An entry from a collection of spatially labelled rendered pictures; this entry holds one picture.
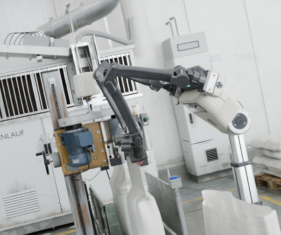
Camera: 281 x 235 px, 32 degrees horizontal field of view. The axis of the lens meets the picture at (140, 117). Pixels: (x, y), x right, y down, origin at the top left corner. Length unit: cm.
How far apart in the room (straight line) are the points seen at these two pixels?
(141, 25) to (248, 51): 221
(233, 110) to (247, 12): 549
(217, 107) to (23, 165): 380
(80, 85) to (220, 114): 98
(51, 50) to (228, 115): 335
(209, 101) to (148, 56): 393
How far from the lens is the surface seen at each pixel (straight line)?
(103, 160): 347
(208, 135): 726
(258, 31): 832
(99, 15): 592
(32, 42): 595
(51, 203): 626
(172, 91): 319
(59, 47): 585
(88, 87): 325
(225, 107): 282
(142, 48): 664
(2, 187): 624
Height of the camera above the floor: 149
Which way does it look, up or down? 3 degrees down
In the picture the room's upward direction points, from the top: 12 degrees counter-clockwise
